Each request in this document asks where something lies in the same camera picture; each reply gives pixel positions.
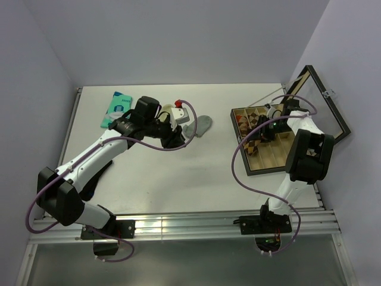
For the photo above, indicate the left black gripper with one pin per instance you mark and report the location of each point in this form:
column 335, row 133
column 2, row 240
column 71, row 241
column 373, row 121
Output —
column 174, row 137

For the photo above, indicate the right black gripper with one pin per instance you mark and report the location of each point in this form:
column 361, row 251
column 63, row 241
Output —
column 262, row 134

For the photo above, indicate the brown argyle sock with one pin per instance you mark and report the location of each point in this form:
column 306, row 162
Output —
column 251, row 147
column 254, row 120

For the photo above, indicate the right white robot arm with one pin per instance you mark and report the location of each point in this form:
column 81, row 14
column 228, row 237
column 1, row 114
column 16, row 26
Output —
column 309, row 156

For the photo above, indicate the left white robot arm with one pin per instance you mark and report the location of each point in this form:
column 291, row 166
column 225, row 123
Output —
column 59, row 190

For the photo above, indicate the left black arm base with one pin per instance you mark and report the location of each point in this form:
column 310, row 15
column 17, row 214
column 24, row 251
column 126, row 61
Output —
column 108, row 240

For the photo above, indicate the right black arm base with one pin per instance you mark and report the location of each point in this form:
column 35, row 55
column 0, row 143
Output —
column 272, row 225

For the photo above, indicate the black compartment storage box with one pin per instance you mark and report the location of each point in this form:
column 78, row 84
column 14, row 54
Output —
column 312, row 95

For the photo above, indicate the rolled brown argyle sock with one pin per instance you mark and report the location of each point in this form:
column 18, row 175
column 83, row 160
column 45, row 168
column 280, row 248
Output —
column 254, row 120

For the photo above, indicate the rolled orange argyle sock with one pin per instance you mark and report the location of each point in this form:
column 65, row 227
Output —
column 243, row 125

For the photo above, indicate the teal patterned sock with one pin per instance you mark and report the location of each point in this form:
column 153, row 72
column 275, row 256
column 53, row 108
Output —
column 119, row 104

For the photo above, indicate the cream ankle sock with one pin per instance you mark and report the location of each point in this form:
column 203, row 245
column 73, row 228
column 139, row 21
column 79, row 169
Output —
column 167, row 108

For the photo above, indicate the grey ankle sock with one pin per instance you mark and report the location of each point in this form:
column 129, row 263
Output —
column 204, row 123

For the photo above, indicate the black blue sock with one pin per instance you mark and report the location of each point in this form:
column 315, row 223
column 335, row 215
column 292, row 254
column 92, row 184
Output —
column 89, row 189

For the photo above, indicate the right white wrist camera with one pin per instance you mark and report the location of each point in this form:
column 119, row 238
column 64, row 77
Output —
column 270, row 111

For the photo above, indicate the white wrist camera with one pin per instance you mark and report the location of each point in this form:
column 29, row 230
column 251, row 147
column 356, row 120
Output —
column 270, row 111
column 179, row 115

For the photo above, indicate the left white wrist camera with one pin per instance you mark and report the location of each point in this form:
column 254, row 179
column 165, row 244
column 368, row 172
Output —
column 179, row 115

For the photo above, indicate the aluminium frame rail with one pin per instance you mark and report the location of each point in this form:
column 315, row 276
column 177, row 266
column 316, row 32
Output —
column 190, row 226

